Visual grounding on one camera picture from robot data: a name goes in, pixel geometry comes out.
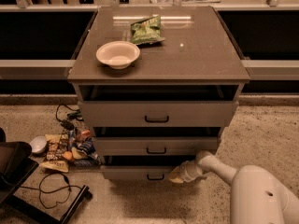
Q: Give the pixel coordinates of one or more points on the grey top drawer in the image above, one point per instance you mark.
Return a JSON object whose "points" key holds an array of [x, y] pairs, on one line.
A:
{"points": [[157, 114]]}

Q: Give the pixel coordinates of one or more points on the grey drawer cabinet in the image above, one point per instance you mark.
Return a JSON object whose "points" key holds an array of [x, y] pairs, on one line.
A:
{"points": [[196, 62]]}

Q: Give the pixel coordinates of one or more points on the orange fruit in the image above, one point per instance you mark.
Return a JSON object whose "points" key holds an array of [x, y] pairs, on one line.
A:
{"points": [[69, 156]]}

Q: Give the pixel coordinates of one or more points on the brown snack bag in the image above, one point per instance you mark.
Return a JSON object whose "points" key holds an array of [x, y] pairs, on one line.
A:
{"points": [[54, 160]]}

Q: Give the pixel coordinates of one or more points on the grey middle drawer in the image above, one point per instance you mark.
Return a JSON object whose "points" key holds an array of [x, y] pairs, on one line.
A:
{"points": [[153, 146]]}

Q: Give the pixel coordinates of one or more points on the blue snack packet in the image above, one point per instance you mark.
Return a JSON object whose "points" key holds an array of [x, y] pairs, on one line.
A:
{"points": [[85, 154]]}

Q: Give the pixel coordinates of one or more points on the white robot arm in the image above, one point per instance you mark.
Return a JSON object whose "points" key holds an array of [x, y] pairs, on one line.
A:
{"points": [[257, 197]]}

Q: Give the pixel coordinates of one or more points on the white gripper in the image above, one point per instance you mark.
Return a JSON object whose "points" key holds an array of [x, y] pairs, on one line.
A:
{"points": [[188, 171]]}

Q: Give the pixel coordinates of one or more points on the grey bottom drawer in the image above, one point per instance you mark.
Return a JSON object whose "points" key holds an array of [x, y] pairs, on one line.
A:
{"points": [[150, 168]]}

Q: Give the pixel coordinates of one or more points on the grey drawer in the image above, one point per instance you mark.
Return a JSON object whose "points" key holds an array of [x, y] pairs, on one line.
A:
{"points": [[153, 146], [150, 168], [157, 114]]}

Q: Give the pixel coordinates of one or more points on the small white dome bowl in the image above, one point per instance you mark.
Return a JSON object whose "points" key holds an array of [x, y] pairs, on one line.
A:
{"points": [[38, 144]]}

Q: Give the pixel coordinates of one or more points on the green chip bag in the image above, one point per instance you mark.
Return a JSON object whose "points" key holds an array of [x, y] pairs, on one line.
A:
{"points": [[147, 31]]}

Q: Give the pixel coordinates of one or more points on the black chair base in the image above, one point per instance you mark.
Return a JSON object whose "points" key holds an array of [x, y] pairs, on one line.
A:
{"points": [[15, 167]]}

